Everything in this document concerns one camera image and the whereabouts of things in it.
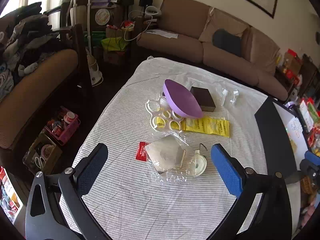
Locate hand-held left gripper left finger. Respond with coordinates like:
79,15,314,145
25,142,113,240

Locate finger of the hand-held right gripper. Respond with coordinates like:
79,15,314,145
299,151,320,178

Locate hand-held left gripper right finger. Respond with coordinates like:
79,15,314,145
206,144,293,240

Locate yellow packet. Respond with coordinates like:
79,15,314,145
180,116,230,138

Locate black box with white inside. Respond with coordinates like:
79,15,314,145
254,97,316,178

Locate red packet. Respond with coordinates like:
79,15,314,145
135,141,150,162

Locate clear bag with white item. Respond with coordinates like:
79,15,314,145
146,133,190,184

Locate dark brown sponge block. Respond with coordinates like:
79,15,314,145
189,86,216,112

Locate purple bowl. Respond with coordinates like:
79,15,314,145
162,79,203,118

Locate pink plastic basket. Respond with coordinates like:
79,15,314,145
44,106,81,145

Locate cardboard box with scissors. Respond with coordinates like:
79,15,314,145
22,132,63,175

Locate red gift boxes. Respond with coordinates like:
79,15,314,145
282,49,303,81

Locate white garment steamer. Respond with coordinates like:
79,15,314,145
71,0,103,87

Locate brown armchair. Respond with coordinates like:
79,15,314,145
0,12,80,150

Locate brown sofa cushion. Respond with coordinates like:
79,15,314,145
241,27,280,74
199,7,250,48

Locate dark wooden chair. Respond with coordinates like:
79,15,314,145
45,1,93,88

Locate dark blue lumbar cushion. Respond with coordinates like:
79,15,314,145
212,29,242,57

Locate green bag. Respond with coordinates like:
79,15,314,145
101,37,129,52

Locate brown sofa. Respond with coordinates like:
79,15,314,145
136,0,289,102

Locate pile of clothes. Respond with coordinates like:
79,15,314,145
0,2,63,100

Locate white papers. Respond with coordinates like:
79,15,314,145
146,29,178,39

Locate round printed tin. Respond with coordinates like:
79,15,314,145
95,8,112,25

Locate white plastic ring holder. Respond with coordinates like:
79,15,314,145
146,90,184,131

